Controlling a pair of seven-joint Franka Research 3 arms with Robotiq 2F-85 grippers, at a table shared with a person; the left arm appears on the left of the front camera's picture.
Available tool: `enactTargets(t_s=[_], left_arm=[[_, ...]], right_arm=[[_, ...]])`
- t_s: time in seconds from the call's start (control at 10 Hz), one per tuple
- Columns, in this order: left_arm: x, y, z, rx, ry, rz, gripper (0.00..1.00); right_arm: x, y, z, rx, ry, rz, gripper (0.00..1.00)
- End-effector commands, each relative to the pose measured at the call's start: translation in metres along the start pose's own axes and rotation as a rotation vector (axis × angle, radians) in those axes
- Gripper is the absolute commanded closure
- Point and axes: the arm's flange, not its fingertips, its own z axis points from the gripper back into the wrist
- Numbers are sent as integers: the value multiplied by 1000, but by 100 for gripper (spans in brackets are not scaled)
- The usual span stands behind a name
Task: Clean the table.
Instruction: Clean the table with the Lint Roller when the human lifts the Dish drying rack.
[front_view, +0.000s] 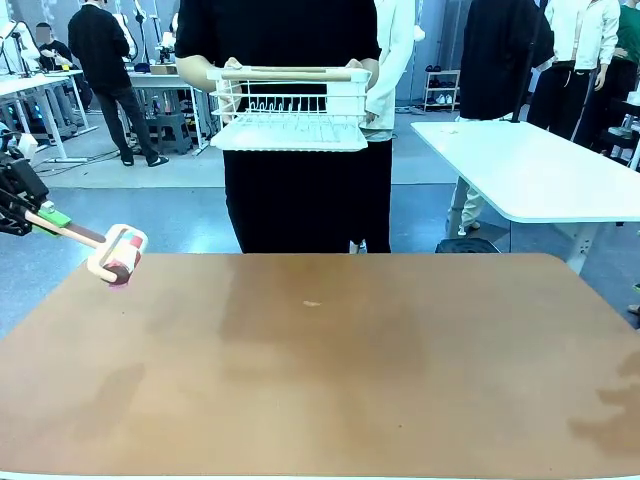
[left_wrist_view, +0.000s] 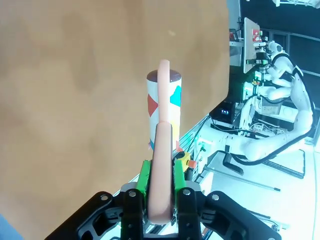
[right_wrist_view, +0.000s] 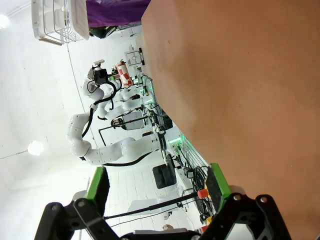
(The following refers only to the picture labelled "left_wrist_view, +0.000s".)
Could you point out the blue cloth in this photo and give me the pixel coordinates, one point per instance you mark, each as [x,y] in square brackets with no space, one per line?
[8,228]

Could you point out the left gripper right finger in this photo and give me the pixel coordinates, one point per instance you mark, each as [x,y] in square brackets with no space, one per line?
[190,215]

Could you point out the black frame bar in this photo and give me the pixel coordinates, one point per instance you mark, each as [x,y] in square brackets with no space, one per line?
[287,166]

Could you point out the thin black rod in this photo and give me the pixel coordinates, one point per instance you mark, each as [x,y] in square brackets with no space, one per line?
[240,178]

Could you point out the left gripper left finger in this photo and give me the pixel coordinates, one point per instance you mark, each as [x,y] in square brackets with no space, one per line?
[132,212]

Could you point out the yellow emergency stop button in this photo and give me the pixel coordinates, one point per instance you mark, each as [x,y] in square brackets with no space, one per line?
[186,158]

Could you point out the white control box with buttons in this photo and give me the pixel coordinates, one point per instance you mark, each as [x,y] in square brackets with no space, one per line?
[250,37]

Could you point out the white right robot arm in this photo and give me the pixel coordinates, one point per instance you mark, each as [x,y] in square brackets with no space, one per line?
[302,100]

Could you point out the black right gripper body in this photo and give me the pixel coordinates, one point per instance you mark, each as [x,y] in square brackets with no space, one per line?
[262,58]

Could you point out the black box with blue lights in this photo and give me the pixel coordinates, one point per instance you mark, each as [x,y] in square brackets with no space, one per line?
[225,111]

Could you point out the pink plastic utensil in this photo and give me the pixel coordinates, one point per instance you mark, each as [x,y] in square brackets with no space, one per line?
[161,162]

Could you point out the white can with coloured triangles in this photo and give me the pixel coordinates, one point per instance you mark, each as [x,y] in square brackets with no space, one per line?
[175,110]

